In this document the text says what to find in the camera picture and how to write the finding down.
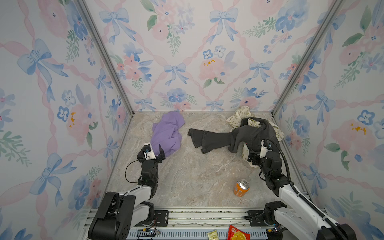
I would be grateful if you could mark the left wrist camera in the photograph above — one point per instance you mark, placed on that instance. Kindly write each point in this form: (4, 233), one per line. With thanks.
(150, 153)

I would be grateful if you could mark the cream floral cloth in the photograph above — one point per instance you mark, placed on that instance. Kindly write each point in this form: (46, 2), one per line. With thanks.
(244, 112)

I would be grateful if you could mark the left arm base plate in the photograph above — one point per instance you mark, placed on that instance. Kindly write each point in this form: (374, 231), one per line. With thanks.
(158, 218)

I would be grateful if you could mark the dark grey cloth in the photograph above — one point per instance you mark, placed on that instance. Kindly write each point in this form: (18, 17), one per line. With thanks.
(252, 131)

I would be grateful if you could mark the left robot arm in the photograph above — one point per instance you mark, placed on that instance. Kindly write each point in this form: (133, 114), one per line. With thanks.
(119, 212)

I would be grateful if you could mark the red snack bag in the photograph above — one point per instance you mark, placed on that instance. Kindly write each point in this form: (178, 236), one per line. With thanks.
(236, 234)

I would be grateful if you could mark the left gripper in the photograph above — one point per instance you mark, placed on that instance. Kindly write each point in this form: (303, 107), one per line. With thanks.
(158, 158)

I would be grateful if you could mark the green snack packet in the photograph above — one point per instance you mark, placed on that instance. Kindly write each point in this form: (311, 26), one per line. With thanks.
(213, 235)

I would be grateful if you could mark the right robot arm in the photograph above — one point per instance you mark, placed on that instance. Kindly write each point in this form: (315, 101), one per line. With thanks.
(294, 211)

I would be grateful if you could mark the orange soda can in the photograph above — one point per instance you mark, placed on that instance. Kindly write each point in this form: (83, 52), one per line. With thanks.
(241, 187)

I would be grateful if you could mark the aluminium mounting rail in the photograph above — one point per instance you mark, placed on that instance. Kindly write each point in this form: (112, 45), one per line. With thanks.
(194, 224)

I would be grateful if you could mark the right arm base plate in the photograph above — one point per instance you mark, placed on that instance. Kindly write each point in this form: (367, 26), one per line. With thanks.
(261, 219)

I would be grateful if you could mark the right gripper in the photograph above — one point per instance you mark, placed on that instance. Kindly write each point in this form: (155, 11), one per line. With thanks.
(256, 158)

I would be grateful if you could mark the purple cloth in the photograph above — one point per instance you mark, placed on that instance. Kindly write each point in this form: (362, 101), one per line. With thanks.
(166, 134)

